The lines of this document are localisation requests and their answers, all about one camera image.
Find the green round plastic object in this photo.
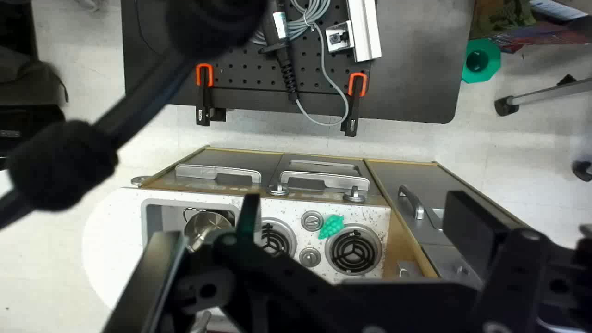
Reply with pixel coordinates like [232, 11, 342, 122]
[460, 37, 503, 85]

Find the black ribbed cable connector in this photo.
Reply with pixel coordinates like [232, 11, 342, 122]
[260, 8, 305, 104]

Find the black round stove burner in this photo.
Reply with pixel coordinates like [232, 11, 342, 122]
[323, 224, 379, 276]
[257, 219, 297, 259]

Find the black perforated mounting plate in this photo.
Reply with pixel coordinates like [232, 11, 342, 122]
[173, 0, 377, 113]

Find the small metal corner bracket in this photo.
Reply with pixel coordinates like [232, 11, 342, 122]
[323, 21, 358, 56]

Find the grey coiled cable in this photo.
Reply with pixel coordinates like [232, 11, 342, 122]
[269, 0, 353, 130]

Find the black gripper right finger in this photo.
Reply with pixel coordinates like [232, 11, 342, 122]
[442, 187, 592, 333]

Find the black work table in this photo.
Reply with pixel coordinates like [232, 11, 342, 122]
[120, 0, 475, 126]

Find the silver metal pot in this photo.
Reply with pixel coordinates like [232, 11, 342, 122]
[183, 209, 236, 252]

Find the grey cabinet door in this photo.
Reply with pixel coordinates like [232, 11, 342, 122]
[173, 159, 264, 187]

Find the orange black bar clamp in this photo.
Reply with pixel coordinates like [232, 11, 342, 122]
[192, 61, 229, 128]
[338, 71, 371, 139]

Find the grey tripod leg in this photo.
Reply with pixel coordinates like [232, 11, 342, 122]
[491, 74, 592, 119]

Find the grey toy kitchen sink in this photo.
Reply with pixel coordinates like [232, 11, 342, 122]
[142, 200, 238, 248]

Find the toy kitchen with white counter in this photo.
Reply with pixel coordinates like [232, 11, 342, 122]
[125, 145, 532, 293]

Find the grey fridge door handle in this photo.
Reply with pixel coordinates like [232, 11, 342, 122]
[395, 183, 429, 226]

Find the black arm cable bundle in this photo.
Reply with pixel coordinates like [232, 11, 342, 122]
[0, 0, 273, 230]

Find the small grey stove disc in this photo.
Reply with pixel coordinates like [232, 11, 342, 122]
[299, 209, 325, 233]
[297, 246, 323, 269]

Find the dark grey bag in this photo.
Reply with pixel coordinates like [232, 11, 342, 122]
[0, 43, 70, 128]

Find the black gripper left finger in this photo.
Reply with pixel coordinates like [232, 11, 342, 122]
[101, 193, 347, 333]

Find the aluminium extrusion rail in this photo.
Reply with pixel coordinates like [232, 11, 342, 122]
[345, 0, 384, 65]

